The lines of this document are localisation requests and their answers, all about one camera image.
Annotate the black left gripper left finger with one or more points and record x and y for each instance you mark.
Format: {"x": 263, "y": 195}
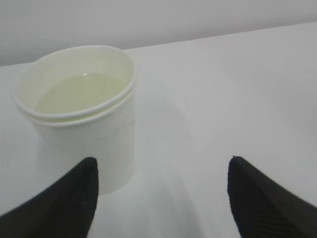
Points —
{"x": 65, "y": 209}

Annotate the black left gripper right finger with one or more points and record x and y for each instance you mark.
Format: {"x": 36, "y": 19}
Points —
{"x": 261, "y": 208}

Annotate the white paper cup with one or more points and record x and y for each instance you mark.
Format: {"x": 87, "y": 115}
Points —
{"x": 105, "y": 131}

